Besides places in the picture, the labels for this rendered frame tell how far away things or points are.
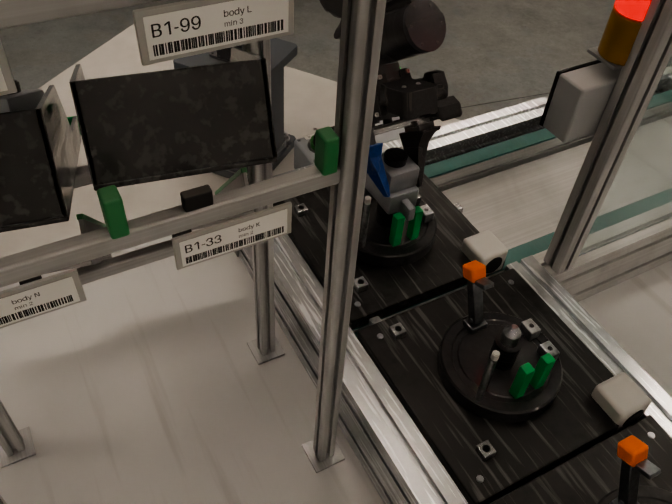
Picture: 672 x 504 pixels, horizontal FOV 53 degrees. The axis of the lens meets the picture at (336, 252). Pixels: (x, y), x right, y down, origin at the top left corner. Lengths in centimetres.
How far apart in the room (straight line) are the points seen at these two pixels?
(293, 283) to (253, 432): 19
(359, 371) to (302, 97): 72
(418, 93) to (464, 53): 261
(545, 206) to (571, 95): 37
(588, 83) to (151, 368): 63
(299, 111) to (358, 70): 90
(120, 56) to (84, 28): 199
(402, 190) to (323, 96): 56
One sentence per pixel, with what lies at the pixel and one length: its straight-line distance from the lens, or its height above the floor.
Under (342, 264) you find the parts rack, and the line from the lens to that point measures 56.
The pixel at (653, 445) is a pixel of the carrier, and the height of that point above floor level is 97.
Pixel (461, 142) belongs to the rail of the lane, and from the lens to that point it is 114.
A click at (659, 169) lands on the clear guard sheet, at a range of 97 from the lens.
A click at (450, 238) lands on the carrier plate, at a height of 97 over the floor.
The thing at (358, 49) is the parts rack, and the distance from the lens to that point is 43.
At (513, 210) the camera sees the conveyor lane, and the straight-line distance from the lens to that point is 109.
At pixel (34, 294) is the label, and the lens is 46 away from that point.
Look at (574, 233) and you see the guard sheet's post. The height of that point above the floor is 104.
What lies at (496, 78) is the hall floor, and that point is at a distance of 323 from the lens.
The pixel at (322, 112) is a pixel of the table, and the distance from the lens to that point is 134.
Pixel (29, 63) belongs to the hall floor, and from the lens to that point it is 331.
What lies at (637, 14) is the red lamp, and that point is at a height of 132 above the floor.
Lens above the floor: 162
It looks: 46 degrees down
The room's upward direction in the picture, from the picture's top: 5 degrees clockwise
